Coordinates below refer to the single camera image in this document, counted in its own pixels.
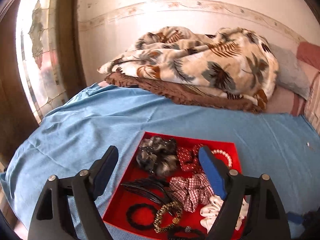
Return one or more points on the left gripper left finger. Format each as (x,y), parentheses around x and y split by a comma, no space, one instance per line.
(52,217)

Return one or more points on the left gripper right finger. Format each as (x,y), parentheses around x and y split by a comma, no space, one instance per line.
(266,217)

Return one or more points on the red white plaid scrunchie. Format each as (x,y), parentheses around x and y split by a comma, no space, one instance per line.
(192,191)

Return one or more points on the red jewelry tray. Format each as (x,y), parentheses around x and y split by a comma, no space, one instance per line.
(115,214)

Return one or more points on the light blue bed sheet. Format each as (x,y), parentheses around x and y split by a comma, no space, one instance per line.
(71,137)

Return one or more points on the red white dotted scrunchie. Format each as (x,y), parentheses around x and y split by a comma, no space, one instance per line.
(189,159)

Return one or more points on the black hair clip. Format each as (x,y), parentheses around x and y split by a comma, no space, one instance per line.
(151,188)

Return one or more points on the grey black fluffy scrunchie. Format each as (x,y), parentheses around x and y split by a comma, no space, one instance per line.
(157,156)

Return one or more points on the pink striped pillow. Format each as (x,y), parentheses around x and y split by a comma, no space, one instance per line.
(312,107)

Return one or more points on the floral leaf print blanket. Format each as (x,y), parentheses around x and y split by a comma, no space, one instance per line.
(232,64)

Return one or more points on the grey pillow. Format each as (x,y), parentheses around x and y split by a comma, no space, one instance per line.
(290,75)

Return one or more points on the window with frame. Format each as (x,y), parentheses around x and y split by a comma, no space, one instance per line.
(48,53)

